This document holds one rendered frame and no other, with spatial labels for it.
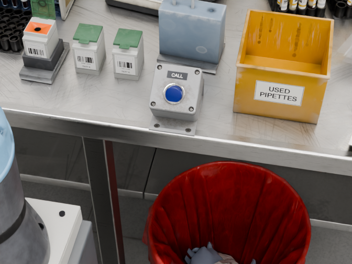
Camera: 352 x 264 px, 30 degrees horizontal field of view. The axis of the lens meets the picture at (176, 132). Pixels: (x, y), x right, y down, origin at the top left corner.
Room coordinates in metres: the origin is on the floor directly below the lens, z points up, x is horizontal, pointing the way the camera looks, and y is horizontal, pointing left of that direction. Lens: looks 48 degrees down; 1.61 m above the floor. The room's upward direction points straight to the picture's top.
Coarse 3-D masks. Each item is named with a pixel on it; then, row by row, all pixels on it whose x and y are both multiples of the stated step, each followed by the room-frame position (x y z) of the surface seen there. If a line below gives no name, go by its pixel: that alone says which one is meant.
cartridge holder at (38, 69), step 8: (56, 48) 0.80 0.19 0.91; (64, 48) 0.83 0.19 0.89; (24, 56) 0.78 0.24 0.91; (32, 56) 0.78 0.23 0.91; (56, 56) 0.79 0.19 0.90; (64, 56) 0.82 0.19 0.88; (24, 64) 0.78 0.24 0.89; (32, 64) 0.78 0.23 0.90; (40, 64) 0.78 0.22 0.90; (48, 64) 0.77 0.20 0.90; (56, 64) 0.79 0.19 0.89; (24, 72) 0.77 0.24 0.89; (32, 72) 0.77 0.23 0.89; (40, 72) 0.77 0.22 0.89; (48, 72) 0.77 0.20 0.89; (56, 72) 0.78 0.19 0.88; (32, 80) 0.76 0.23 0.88; (40, 80) 0.76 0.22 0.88; (48, 80) 0.76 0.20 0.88
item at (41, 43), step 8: (32, 24) 0.81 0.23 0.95; (40, 24) 0.81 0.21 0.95; (48, 24) 0.81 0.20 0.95; (24, 32) 0.79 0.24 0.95; (32, 32) 0.79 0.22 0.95; (40, 32) 0.79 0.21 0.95; (48, 32) 0.79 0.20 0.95; (56, 32) 0.82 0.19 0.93; (24, 40) 0.79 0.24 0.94; (32, 40) 0.78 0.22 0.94; (40, 40) 0.78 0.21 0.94; (48, 40) 0.79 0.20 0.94; (56, 40) 0.81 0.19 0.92; (32, 48) 0.78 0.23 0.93; (40, 48) 0.78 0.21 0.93; (48, 48) 0.78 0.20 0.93; (40, 56) 0.78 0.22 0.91; (48, 56) 0.78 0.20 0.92
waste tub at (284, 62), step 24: (264, 24) 0.82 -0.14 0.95; (288, 24) 0.81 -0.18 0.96; (312, 24) 0.80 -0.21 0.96; (240, 48) 0.73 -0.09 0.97; (264, 48) 0.81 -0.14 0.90; (288, 48) 0.81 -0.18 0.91; (312, 48) 0.80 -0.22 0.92; (240, 72) 0.69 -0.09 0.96; (264, 72) 0.69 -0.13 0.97; (288, 72) 0.68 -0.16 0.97; (312, 72) 0.78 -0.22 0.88; (240, 96) 0.69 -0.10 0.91; (264, 96) 0.69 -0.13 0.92; (288, 96) 0.68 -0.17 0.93; (312, 96) 0.67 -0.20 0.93; (312, 120) 0.67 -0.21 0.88
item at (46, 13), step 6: (30, 0) 0.84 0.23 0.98; (36, 0) 0.83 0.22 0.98; (42, 0) 0.83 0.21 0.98; (48, 0) 0.83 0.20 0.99; (36, 6) 0.83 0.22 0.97; (42, 6) 0.83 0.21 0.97; (48, 6) 0.83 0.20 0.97; (54, 6) 0.83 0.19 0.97; (36, 12) 0.83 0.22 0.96; (42, 12) 0.83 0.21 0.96; (48, 12) 0.83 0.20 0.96; (54, 12) 0.83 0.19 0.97; (42, 18) 0.83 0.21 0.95; (48, 18) 0.83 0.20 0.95; (54, 18) 0.82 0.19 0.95
